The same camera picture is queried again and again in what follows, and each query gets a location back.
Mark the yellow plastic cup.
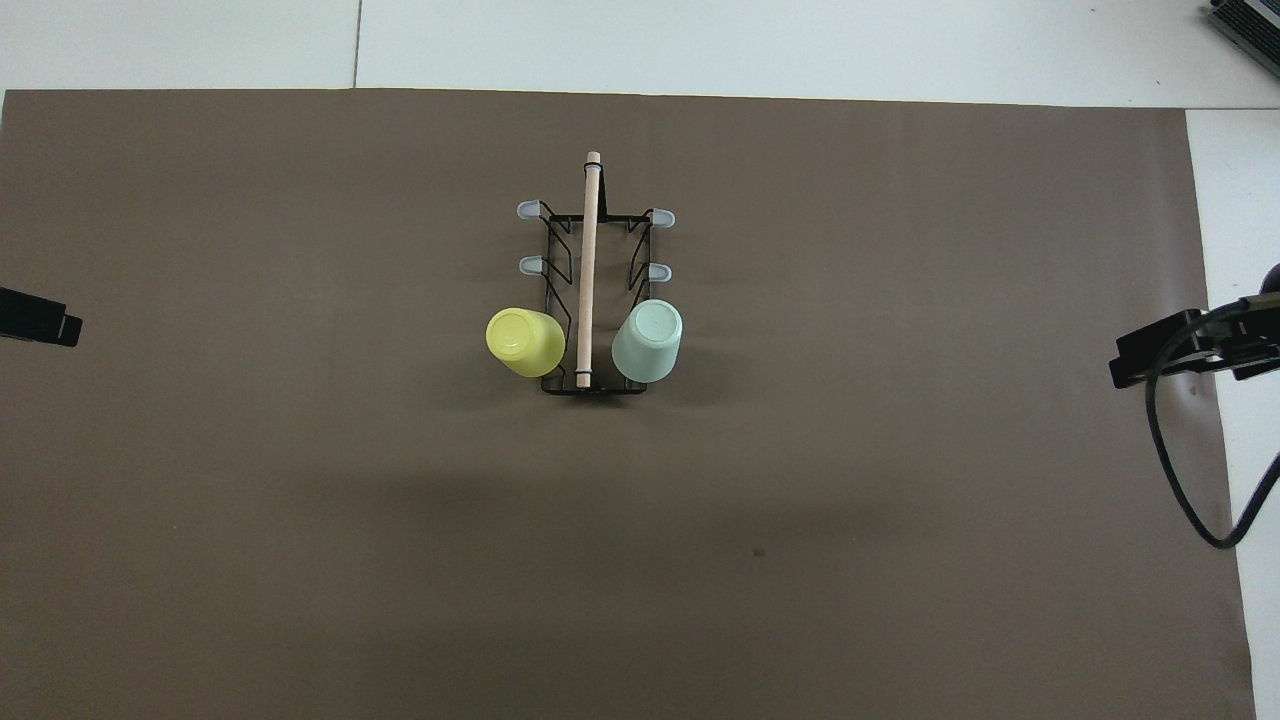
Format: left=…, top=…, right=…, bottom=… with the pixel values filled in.
left=486, top=307, right=567, bottom=378

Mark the pale green plastic cup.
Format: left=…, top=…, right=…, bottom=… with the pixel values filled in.
left=611, top=299, right=684, bottom=383

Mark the dark grey laptop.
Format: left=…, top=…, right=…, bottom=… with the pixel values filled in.
left=1205, top=0, right=1280, bottom=52

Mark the brown table mat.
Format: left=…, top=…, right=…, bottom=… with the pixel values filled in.
left=0, top=88, right=1257, bottom=720

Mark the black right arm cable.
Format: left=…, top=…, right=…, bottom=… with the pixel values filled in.
left=1144, top=296, right=1280, bottom=550

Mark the black wire cup rack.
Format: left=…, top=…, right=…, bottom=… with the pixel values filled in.
left=516, top=151, right=677, bottom=397

